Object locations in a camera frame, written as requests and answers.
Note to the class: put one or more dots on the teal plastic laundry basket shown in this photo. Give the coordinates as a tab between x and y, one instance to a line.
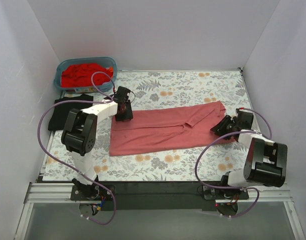
100	81

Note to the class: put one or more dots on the folded black t shirt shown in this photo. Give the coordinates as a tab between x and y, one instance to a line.
60	113

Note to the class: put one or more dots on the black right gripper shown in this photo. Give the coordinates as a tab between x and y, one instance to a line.
224	125

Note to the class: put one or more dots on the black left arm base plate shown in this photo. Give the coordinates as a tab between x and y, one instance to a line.
89	192

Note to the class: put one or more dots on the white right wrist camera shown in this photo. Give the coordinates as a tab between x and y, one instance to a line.
239	114

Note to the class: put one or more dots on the aluminium frame rail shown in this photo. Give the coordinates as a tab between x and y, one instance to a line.
41	193

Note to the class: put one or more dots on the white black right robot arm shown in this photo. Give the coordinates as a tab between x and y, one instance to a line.
266	160

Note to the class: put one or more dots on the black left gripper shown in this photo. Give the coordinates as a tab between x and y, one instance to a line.
124	115

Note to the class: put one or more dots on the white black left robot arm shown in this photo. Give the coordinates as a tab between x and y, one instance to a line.
79	136

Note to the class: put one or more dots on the red t shirt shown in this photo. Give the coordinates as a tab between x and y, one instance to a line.
79	75

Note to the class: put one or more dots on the pink t shirt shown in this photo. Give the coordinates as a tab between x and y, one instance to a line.
165	129

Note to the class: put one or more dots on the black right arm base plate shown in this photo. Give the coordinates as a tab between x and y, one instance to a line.
221	194

